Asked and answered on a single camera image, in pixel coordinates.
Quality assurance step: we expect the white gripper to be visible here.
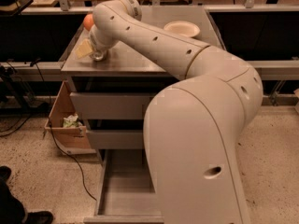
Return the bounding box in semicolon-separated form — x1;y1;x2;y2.
75;25;118;59

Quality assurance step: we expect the orange soda can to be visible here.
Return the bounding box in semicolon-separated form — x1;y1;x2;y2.
90;50;107;62

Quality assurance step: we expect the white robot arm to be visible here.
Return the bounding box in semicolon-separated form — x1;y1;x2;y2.
76;0;263;224

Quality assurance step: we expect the grey drawer cabinet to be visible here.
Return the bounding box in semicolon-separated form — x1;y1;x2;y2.
60;5;226;161

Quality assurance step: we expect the grey top drawer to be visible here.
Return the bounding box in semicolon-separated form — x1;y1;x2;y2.
70;92;153;119

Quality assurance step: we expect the grey middle drawer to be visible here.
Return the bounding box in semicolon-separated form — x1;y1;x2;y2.
86;130;144;149

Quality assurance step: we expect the grey open bottom drawer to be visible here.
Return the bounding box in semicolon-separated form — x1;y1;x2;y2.
83;149;164;224

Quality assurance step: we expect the orange fruit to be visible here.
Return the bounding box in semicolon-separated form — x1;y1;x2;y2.
83;14;94;31

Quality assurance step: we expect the crumpled paper in box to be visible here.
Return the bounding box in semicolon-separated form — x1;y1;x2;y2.
63;114;82;128

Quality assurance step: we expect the cardboard box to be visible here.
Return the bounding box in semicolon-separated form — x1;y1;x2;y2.
45;81;94;155

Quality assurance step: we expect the white bowl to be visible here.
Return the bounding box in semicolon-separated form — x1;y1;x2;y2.
164;21;201;38

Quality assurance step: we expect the black shoe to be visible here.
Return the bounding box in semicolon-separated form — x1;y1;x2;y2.
24;211;53;224

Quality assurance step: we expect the dark trouser leg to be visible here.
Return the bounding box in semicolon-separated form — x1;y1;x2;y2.
0;166;27;224

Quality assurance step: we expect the black floor cable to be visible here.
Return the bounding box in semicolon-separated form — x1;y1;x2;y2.
0;59;98;202

